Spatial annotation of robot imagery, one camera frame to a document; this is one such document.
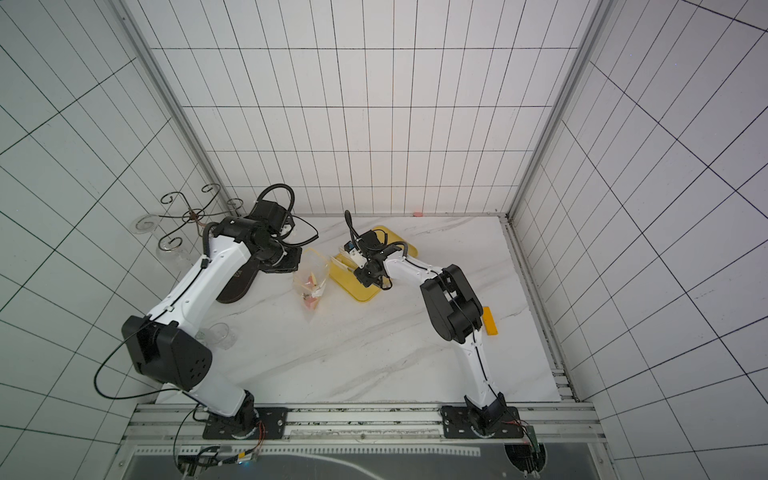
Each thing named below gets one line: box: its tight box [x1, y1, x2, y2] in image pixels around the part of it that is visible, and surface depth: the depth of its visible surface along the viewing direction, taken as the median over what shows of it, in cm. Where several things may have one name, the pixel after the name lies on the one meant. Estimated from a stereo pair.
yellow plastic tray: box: [329, 226, 419, 302], surface depth 91 cm
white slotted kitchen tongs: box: [330, 247, 367, 271], surface depth 91 cm
